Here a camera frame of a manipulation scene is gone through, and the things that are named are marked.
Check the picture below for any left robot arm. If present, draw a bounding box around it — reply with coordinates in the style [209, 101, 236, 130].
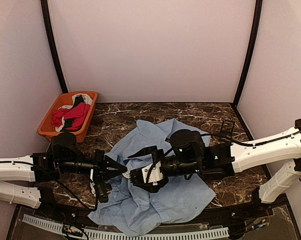
[0, 132, 128, 218]

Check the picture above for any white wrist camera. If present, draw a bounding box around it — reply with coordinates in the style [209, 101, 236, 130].
[142, 162, 164, 186]
[89, 169, 97, 196]

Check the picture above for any black left frame pole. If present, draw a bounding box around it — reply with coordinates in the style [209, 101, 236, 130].
[40, 0, 69, 94]

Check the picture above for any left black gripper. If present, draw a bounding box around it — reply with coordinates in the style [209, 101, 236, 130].
[58, 149, 128, 182]

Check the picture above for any black brooch holder stand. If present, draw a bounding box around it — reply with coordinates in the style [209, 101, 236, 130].
[219, 119, 235, 139]

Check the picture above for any white perforated cable tray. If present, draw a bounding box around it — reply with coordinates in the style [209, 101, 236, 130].
[21, 214, 230, 240]

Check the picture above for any black frame pole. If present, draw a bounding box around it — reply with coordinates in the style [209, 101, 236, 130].
[232, 0, 263, 109]
[40, 0, 69, 94]

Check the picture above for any black right frame pole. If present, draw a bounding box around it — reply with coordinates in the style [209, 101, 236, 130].
[232, 0, 263, 109]

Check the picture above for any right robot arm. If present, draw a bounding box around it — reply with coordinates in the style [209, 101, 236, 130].
[128, 118, 301, 217]

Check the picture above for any dark green cloth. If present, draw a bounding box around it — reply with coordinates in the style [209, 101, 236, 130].
[72, 94, 85, 109]

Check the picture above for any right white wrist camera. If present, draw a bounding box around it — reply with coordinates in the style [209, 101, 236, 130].
[142, 162, 164, 186]

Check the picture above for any orange plastic basket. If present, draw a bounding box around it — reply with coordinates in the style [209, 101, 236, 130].
[38, 91, 98, 143]

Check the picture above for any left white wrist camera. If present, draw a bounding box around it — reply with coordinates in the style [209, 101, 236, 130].
[89, 169, 97, 196]

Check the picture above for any white cloth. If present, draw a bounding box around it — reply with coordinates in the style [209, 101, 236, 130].
[71, 93, 93, 106]

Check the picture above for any red cloth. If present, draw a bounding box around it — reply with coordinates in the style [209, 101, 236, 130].
[51, 103, 91, 132]

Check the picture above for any light blue shirt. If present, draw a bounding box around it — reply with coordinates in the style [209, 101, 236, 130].
[87, 118, 216, 237]

